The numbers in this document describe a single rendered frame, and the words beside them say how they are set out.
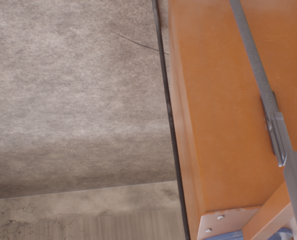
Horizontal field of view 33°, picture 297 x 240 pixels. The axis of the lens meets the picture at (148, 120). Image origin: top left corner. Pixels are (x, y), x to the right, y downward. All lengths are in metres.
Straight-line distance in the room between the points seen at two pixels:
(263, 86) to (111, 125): 1.16
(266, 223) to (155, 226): 1.83
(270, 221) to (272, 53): 0.41
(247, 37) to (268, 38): 0.16
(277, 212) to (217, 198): 0.16
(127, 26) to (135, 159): 1.12
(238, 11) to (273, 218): 0.44
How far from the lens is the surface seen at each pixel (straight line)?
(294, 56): 1.21
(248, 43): 1.06
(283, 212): 0.92
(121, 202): 2.84
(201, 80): 1.15
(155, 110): 1.97
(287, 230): 1.31
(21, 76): 1.68
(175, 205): 2.84
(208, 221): 1.09
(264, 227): 1.03
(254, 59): 1.03
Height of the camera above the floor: 0.84
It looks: 24 degrees down
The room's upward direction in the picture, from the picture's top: 173 degrees clockwise
